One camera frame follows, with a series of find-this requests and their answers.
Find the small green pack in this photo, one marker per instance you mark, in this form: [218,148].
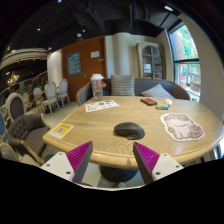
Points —
[162,107]

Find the white printed paper sheet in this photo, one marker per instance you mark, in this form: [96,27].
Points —
[101,105]

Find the small white sign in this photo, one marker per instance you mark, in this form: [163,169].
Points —
[95,54]

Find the group of white chairs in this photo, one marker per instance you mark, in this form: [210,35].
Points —
[51,95]

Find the black box with red print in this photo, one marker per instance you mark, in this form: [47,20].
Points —
[148,101]

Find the arched glass-door cabinet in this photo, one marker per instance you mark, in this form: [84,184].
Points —
[151,61]

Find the yellow and white sticker card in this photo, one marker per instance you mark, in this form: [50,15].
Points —
[61,130]

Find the grey curved sofa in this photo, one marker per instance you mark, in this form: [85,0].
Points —
[146,85]

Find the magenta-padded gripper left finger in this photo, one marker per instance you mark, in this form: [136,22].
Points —
[78,159]

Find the blue poster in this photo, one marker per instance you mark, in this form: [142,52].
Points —
[74,63]

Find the brown wooden door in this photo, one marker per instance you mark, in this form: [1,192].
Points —
[88,68]

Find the black computer mouse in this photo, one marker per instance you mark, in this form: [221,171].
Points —
[128,129]

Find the small white squeeze bottle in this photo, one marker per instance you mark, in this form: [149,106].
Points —
[168,102]

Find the black ribbed table pedestal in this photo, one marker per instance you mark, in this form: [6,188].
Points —
[118,173]

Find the upright striped grey cushion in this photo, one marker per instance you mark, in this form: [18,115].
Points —
[122,85]

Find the large dark-framed window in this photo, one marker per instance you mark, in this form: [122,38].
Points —
[186,63]

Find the flat striped grey cushion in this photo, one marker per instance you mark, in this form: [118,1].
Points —
[157,91]

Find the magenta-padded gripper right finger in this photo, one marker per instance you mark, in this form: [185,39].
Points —
[148,160]

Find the clear shaker bottle white lid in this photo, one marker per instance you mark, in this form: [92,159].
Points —
[97,88]

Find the cat-shaped mouse pad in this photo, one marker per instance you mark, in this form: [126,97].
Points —
[181,126]

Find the grey tufted armchair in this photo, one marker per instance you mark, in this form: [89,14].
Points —
[25,131]

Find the black bag with orange top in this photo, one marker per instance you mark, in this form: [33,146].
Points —
[106,89]

